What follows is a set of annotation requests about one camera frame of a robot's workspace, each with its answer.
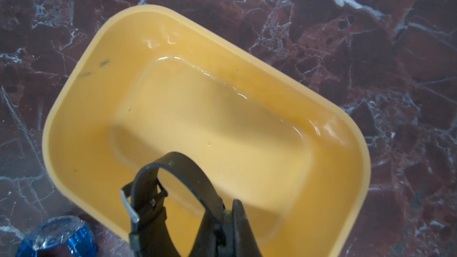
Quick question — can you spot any yellow plastic storage box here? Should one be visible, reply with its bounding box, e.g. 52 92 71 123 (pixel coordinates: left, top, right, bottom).
42 5 371 257

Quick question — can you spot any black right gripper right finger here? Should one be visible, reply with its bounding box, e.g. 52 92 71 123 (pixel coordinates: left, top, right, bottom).
232 199 262 257

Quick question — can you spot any translucent blue watch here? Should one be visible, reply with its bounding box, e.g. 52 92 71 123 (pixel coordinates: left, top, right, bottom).
16 215 98 257

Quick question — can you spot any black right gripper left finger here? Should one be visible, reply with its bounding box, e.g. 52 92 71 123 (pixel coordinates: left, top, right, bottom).
189 211 226 257

